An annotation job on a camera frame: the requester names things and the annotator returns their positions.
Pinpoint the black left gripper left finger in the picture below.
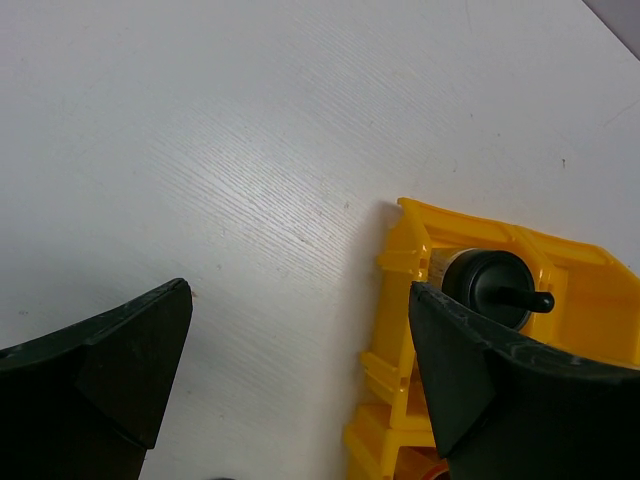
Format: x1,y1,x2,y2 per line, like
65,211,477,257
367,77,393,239
1,278,193,479

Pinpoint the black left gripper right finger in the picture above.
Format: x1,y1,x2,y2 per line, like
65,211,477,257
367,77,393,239
409,282,639,479

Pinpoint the white powder jar black lid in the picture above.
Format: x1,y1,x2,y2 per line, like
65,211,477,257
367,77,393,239
427,248,555,331

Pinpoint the yellow four-compartment plastic bin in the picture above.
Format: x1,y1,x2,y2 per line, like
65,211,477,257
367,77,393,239
344,198,639,479

